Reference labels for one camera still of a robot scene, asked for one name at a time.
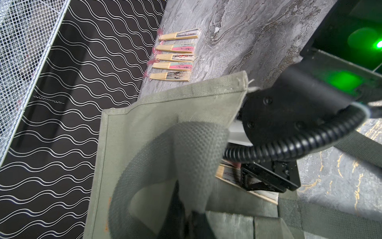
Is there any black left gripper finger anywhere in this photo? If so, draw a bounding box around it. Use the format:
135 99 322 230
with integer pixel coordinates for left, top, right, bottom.
157 181 188 239

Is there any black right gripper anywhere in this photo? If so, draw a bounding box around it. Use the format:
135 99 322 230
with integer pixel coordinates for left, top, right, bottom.
240 161 301 193

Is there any olive green tote bag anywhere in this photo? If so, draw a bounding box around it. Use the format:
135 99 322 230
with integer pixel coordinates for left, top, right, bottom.
84 71 382 239

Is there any folding fan with pink paper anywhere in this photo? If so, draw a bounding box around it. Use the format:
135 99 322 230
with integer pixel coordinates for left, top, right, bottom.
152 62 194 71

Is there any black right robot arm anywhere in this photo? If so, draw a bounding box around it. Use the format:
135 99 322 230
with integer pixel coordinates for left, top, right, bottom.
224 1 382 193

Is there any black corrugated cable conduit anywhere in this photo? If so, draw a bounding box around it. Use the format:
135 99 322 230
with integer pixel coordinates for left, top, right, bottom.
223 101 371 164

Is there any white wire mesh basket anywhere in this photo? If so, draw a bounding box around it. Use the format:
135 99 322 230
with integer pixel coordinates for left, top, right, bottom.
1 1 70 162

